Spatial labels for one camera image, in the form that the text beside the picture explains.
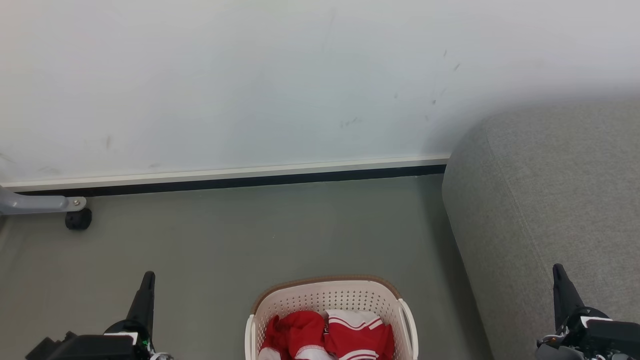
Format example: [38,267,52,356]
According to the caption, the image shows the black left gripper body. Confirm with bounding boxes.
[25,320,173,360]

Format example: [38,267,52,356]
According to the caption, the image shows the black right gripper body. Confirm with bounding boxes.
[535,306,640,360]

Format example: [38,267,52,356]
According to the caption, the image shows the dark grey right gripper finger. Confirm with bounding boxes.
[552,263,586,331]

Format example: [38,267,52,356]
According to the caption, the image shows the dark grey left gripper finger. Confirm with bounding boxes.
[125,271,156,336]

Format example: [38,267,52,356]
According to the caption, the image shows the red shorts with white trim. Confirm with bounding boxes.
[257,310,333,360]

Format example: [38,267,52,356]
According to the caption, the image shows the grey fabric sofa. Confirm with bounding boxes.
[442,97,640,360]

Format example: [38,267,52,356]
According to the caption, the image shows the black caster wheel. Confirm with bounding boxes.
[65,208,92,231]

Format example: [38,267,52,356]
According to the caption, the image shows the grey metal stand leg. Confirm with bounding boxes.
[0,185,87,217]

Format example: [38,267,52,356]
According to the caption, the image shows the white and black baseboard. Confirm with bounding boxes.
[0,156,451,197]

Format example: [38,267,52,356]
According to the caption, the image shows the white perforated laundry basket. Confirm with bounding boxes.
[244,275,419,360]

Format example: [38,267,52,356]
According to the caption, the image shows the red and white basketball jersey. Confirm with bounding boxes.
[322,309,396,360]

